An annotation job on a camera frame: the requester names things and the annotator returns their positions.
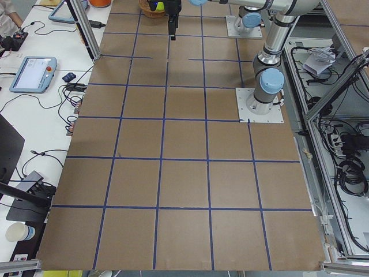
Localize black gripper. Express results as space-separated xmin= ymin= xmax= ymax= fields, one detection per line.
xmin=164 ymin=0 xmax=182 ymax=40
xmin=147 ymin=0 xmax=157 ymax=12

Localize small dark blue device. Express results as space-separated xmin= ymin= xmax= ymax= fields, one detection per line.
xmin=62 ymin=72 xmax=76 ymax=83

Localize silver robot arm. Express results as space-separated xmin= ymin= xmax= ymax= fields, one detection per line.
xmin=147 ymin=1 xmax=262 ymax=36

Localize black joystick controller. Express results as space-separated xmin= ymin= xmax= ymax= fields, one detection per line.
xmin=10 ymin=31 xmax=28 ymax=51

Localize blue teach pendant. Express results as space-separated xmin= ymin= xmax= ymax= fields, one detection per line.
xmin=48 ymin=1 xmax=75 ymax=24
xmin=9 ymin=56 xmax=58 ymax=93

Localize orange bucket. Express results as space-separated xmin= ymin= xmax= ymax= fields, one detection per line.
xmin=89 ymin=0 xmax=111 ymax=8

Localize black power adapter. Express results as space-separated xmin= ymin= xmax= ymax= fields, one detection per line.
xmin=89 ymin=20 xmax=106 ymax=29

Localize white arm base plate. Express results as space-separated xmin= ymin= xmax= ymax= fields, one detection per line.
xmin=236 ymin=88 xmax=284 ymax=123

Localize white paper cup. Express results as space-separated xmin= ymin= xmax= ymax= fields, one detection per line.
xmin=5 ymin=222 xmax=36 ymax=242

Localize wicker basket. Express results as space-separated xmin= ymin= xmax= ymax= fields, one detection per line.
xmin=138 ymin=0 xmax=168 ymax=18

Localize aluminium frame post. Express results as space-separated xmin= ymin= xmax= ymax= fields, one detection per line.
xmin=66 ymin=0 xmax=101 ymax=61

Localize black monitor stand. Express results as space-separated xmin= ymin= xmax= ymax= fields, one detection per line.
xmin=1 ymin=117 xmax=56 ymax=223

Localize coiled black cables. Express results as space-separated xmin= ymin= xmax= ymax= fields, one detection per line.
xmin=336 ymin=158 xmax=369 ymax=197

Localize green apple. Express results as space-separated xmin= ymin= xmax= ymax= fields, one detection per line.
xmin=155 ymin=1 xmax=164 ymax=12

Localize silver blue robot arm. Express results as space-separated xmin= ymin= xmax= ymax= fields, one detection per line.
xmin=218 ymin=1 xmax=319 ymax=115

